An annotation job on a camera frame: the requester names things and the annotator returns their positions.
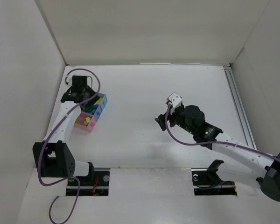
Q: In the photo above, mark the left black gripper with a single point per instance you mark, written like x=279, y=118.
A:
x=89, y=96

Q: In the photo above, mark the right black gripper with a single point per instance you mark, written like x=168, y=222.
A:
x=169, y=120

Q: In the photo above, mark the green lego plate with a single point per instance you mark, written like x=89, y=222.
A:
x=91, y=109

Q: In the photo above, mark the lime green lego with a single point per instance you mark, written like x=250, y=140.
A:
x=85, y=121

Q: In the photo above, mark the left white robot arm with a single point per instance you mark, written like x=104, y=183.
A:
x=53, y=157

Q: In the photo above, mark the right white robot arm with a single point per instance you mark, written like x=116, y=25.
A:
x=264, y=168

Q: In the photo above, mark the pink blue sorting container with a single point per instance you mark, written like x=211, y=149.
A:
x=94, y=117

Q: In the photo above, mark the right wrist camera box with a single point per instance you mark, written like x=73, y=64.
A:
x=173, y=101

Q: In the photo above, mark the aluminium rail right side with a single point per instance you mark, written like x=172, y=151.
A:
x=239, y=107

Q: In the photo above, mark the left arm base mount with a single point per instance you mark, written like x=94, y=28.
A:
x=96, y=183

